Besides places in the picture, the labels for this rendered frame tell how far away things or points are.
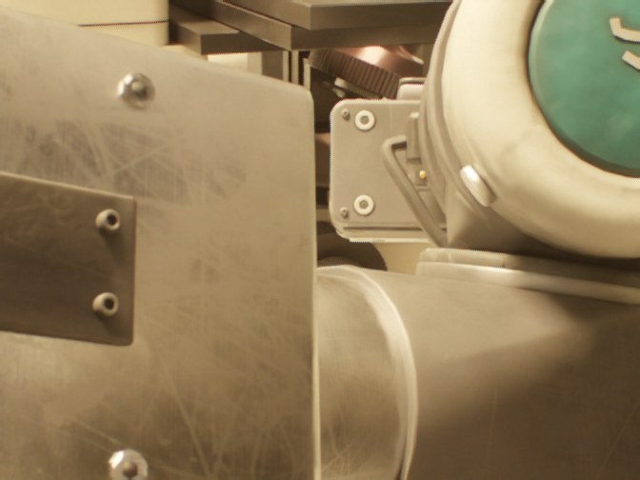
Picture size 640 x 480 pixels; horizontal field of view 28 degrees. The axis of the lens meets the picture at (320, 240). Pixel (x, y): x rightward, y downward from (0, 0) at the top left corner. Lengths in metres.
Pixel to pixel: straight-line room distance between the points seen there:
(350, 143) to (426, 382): 0.20
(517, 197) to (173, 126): 0.11
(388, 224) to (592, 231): 0.19
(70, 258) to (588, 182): 0.14
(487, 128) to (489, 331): 0.04
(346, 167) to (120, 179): 0.29
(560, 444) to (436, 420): 0.03
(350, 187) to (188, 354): 0.29
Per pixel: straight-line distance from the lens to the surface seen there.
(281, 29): 0.52
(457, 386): 0.26
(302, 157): 0.19
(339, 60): 0.72
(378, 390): 0.26
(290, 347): 0.18
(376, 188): 0.45
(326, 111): 0.81
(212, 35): 0.58
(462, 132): 0.28
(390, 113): 0.46
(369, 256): 0.63
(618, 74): 0.27
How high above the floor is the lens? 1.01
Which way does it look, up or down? 17 degrees down
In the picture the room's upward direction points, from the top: straight up
